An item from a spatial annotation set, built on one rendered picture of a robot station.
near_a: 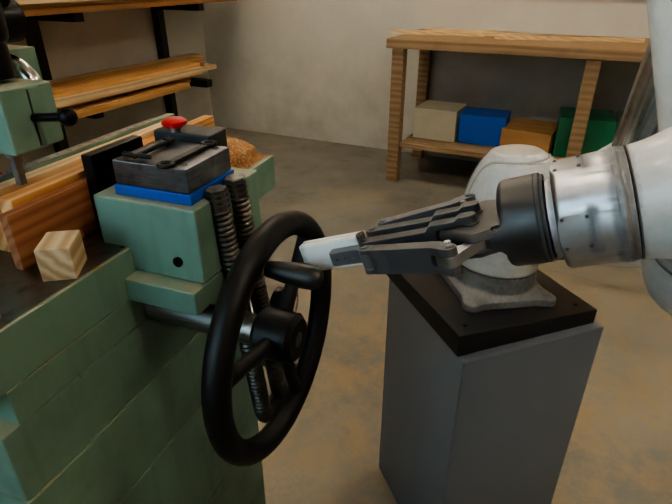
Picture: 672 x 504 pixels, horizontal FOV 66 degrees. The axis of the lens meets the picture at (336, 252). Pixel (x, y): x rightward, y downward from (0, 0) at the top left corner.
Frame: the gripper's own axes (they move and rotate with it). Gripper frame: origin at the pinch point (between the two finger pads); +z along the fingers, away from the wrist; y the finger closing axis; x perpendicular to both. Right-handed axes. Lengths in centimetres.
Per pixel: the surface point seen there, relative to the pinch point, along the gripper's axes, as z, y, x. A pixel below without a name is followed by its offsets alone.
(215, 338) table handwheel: 7.9, 11.9, 1.4
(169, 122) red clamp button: 19.1, -7.5, -16.7
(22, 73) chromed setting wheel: 42, -11, -29
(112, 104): 206, -191, -32
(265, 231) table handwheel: 5.5, 2.1, -4.2
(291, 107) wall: 177, -336, 9
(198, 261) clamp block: 15.6, 1.7, -2.3
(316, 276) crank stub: 0.6, 4.1, 0.4
